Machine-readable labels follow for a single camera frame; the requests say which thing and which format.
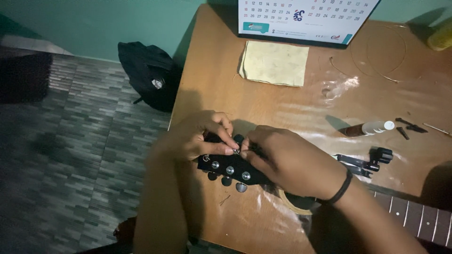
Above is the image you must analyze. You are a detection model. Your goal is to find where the person's left hand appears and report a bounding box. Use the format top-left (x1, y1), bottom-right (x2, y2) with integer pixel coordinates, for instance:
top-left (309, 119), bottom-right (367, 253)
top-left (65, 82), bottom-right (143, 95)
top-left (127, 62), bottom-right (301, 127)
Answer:
top-left (161, 111), bottom-right (241, 163)

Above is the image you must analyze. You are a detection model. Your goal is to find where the person's right hand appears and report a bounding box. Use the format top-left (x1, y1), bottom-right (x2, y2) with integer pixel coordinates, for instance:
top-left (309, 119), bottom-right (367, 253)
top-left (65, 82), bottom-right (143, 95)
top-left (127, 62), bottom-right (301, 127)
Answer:
top-left (240, 125), bottom-right (351, 202)

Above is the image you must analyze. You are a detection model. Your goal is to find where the roll of tape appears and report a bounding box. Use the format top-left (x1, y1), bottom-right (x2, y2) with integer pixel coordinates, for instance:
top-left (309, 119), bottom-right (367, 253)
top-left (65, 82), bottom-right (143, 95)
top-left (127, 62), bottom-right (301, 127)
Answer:
top-left (278, 189), bottom-right (315, 216)

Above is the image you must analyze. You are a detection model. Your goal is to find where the black wristband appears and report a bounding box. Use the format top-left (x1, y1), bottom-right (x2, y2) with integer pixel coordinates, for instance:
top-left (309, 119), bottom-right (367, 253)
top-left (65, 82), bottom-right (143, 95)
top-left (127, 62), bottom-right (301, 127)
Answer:
top-left (319, 169), bottom-right (354, 206)

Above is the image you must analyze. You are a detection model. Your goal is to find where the black backpack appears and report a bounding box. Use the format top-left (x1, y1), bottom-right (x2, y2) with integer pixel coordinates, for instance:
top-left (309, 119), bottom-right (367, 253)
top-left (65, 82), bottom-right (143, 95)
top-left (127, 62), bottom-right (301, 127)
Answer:
top-left (117, 41), bottom-right (183, 113)

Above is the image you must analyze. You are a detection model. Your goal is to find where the brown bottle with white cap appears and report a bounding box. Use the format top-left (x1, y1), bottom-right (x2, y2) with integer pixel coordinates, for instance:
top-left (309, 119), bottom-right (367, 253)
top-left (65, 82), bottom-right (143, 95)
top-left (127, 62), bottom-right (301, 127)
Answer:
top-left (339, 121), bottom-right (395, 138)

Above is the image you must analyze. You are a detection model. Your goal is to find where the clear plastic wrapper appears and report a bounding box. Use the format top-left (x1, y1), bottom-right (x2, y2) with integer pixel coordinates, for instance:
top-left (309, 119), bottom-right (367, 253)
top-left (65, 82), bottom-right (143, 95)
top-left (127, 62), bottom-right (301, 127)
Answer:
top-left (321, 75), bottom-right (360, 101)

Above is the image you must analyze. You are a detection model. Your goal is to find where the yellow cloth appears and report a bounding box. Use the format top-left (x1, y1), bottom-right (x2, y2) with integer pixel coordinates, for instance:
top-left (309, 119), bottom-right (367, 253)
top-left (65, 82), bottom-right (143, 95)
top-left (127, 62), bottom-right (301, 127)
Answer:
top-left (239, 40), bottom-right (310, 87)

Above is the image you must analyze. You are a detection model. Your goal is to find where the long black bridge pin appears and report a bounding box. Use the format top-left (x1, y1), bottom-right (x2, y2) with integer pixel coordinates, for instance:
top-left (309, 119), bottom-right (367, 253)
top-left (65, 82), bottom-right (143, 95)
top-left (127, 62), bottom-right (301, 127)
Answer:
top-left (395, 117), bottom-right (428, 134)

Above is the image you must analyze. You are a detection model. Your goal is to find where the white desk calendar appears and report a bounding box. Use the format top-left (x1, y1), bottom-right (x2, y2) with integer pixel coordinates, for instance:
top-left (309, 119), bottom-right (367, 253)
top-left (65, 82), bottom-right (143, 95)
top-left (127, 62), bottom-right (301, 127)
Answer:
top-left (238, 0), bottom-right (382, 49)

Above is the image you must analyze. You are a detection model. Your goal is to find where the thin pale stick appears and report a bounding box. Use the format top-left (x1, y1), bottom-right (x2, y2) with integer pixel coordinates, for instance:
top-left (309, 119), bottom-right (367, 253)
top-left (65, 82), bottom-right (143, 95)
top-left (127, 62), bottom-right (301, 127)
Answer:
top-left (423, 123), bottom-right (452, 138)

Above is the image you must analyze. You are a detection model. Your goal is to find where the yellow-green bottle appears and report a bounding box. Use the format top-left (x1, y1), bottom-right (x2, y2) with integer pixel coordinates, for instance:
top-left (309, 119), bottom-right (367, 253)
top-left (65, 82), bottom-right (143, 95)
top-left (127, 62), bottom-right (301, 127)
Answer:
top-left (427, 17), bottom-right (452, 52)

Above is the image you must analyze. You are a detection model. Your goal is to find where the black string winder tool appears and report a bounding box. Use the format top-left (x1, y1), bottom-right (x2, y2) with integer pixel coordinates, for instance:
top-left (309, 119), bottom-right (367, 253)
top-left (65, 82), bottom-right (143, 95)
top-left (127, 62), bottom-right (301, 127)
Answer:
top-left (333, 147), bottom-right (394, 179)

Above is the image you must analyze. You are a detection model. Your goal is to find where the coiled guitar string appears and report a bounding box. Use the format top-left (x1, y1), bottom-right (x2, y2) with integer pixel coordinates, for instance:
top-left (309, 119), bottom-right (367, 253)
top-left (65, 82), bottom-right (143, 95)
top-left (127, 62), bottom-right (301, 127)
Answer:
top-left (329, 24), bottom-right (423, 84)

